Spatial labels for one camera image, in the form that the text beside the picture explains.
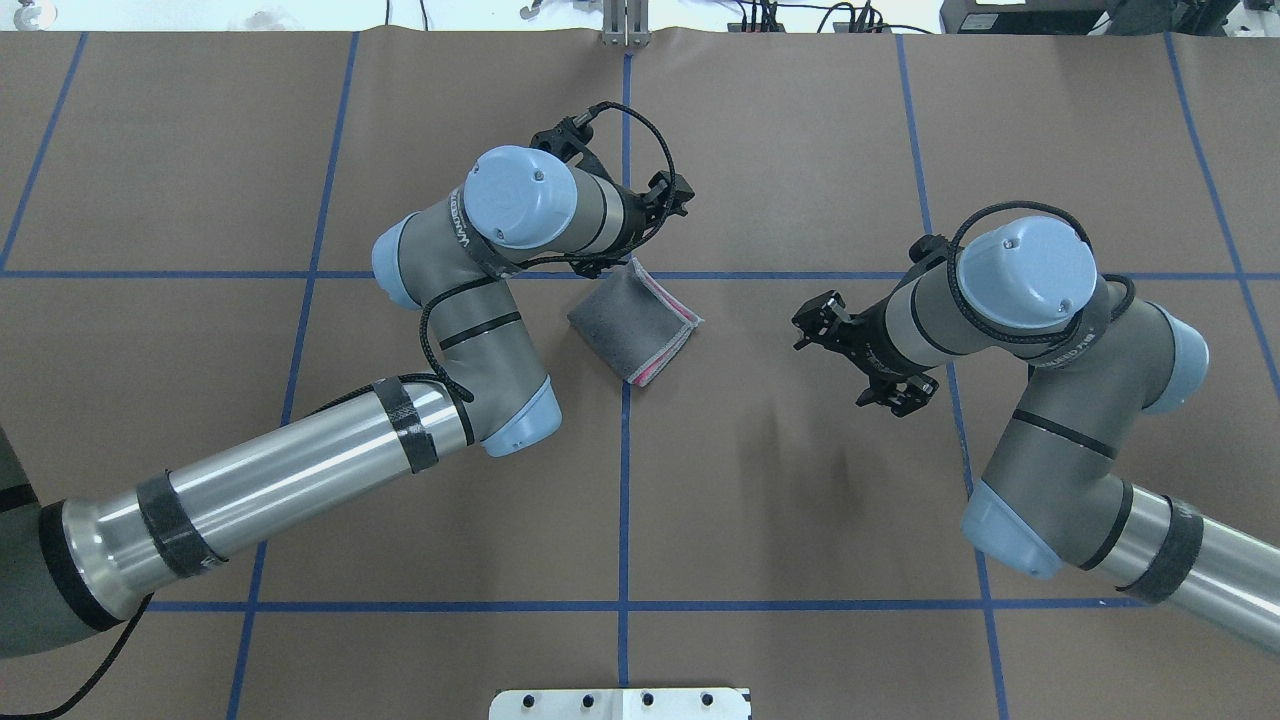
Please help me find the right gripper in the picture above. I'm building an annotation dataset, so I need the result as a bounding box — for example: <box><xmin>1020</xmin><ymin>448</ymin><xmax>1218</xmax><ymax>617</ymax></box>
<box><xmin>790</xmin><ymin>290</ymin><xmax>940</xmax><ymax>418</ymax></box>

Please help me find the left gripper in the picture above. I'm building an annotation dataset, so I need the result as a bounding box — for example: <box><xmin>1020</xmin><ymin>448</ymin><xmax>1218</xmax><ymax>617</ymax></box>
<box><xmin>575</xmin><ymin>170</ymin><xmax>695</xmax><ymax>279</ymax></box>

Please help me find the pink and grey towel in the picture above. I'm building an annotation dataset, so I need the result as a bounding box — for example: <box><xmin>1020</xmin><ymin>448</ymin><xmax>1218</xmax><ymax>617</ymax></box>
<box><xmin>567</xmin><ymin>258</ymin><xmax>703</xmax><ymax>387</ymax></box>

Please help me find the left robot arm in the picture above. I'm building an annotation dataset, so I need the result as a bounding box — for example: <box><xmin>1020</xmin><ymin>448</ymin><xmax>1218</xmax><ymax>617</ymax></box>
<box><xmin>1</xmin><ymin>145</ymin><xmax>692</xmax><ymax>659</ymax></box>

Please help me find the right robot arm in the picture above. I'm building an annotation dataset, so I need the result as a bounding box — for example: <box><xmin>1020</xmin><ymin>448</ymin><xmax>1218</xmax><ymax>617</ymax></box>
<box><xmin>791</xmin><ymin>202</ymin><xmax>1277</xmax><ymax>653</ymax></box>

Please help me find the black electronics box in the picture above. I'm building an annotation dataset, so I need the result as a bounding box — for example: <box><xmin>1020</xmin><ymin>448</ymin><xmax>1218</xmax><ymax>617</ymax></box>
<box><xmin>938</xmin><ymin>1</ymin><xmax>1107</xmax><ymax>36</ymax></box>

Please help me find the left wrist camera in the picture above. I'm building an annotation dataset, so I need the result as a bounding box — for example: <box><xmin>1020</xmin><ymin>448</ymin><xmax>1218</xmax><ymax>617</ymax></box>
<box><xmin>529</xmin><ymin>111</ymin><xmax>595</xmax><ymax>164</ymax></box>

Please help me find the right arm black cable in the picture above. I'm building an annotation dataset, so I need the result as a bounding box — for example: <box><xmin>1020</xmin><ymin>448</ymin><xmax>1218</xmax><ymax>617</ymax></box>
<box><xmin>945</xmin><ymin>200</ymin><xmax>1138</xmax><ymax>346</ymax></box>

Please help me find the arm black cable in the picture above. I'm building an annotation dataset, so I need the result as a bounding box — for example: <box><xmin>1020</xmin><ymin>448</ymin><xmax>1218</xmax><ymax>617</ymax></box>
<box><xmin>945</xmin><ymin>200</ymin><xmax>1138</xmax><ymax>346</ymax></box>
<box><xmin>0</xmin><ymin>100</ymin><xmax>681</xmax><ymax>720</ymax></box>

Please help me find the aluminium frame post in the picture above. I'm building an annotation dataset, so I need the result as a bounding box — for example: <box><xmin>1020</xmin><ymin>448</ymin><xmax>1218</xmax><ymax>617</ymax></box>
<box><xmin>600</xmin><ymin>0</ymin><xmax>652</xmax><ymax>49</ymax></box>

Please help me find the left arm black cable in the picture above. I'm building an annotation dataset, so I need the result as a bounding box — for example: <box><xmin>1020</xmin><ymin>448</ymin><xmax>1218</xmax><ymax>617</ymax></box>
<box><xmin>0</xmin><ymin>100</ymin><xmax>681</xmax><ymax>720</ymax></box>

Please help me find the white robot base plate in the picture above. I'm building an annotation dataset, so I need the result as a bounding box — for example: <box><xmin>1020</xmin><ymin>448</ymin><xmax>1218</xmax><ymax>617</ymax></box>
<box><xmin>488</xmin><ymin>687</ymin><xmax>754</xmax><ymax>719</ymax></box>

